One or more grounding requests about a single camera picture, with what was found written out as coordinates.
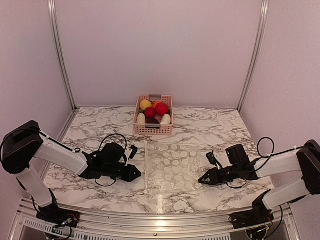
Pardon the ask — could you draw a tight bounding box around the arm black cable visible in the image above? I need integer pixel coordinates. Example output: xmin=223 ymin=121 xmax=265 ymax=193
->
xmin=226 ymin=136 xmax=275 ymax=190
xmin=94 ymin=133 xmax=128 ymax=187

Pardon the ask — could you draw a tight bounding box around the red fake apple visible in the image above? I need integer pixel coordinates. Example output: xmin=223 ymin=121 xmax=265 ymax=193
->
xmin=144 ymin=107 xmax=157 ymax=119

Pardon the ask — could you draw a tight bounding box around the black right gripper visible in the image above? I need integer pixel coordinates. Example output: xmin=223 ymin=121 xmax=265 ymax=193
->
xmin=199 ymin=163 xmax=241 ymax=186

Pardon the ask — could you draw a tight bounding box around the right aluminium frame post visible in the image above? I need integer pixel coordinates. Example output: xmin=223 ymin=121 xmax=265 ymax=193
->
xmin=237 ymin=0 xmax=270 ymax=113

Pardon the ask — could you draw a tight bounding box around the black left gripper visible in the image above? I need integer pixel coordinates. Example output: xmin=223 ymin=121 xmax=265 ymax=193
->
xmin=103 ymin=163 xmax=142 ymax=183

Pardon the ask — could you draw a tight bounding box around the left aluminium frame post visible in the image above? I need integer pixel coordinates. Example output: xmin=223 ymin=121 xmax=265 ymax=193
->
xmin=48 ymin=0 xmax=77 ymax=112

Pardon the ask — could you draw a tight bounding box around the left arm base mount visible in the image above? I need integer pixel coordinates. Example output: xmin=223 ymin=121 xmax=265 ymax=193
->
xmin=36 ymin=208 xmax=80 ymax=228

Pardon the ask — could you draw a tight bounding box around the dark purple fake beet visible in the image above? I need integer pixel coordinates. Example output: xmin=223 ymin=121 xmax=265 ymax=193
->
xmin=146 ymin=118 xmax=159 ymax=124

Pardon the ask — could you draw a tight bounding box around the orange fake orange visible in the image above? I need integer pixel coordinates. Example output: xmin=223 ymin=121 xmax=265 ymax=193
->
xmin=152 ymin=101 xmax=161 ymax=109

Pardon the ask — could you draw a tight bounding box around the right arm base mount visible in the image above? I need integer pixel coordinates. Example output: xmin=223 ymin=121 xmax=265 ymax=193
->
xmin=228 ymin=209 xmax=274 ymax=229

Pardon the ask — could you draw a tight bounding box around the yellow fake lemon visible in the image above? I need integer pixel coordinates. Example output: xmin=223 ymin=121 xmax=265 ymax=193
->
xmin=139 ymin=99 xmax=153 ymax=111

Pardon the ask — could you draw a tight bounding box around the clear zip top bag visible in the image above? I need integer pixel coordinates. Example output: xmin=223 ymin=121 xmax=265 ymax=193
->
xmin=144 ymin=141 xmax=202 ymax=195

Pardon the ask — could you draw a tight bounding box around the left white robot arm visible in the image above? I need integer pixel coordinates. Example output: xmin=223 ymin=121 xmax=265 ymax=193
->
xmin=0 ymin=120 xmax=142 ymax=226

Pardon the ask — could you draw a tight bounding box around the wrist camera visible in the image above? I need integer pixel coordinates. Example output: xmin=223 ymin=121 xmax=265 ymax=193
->
xmin=125 ymin=145 xmax=138 ymax=160
xmin=205 ymin=151 xmax=223 ymax=170

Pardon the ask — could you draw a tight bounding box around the pink plastic basket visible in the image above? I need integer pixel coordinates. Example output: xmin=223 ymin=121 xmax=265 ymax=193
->
xmin=133 ymin=94 xmax=174 ymax=136

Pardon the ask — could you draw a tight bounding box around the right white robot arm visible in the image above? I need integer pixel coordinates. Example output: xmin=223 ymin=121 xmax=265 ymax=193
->
xmin=198 ymin=139 xmax=320 ymax=229

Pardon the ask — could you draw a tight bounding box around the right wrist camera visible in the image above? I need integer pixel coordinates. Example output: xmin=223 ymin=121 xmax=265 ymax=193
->
xmin=205 ymin=151 xmax=223 ymax=170

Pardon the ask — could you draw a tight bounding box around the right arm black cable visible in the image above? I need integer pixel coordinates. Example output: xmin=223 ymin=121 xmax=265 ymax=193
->
xmin=226 ymin=136 xmax=275 ymax=190

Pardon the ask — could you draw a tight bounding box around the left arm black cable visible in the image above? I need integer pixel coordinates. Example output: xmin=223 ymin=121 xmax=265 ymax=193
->
xmin=94 ymin=133 xmax=128 ymax=187

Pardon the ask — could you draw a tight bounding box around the front aluminium rail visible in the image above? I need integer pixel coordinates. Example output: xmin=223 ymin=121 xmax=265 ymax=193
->
xmin=4 ymin=199 xmax=301 ymax=240

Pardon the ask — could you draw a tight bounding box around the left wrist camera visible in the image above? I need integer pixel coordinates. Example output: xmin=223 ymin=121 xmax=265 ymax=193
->
xmin=125 ymin=145 xmax=138 ymax=160

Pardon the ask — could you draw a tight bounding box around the aluminium frame post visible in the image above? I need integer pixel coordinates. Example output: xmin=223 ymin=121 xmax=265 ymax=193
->
xmin=48 ymin=0 xmax=77 ymax=112
xmin=237 ymin=0 xmax=270 ymax=113

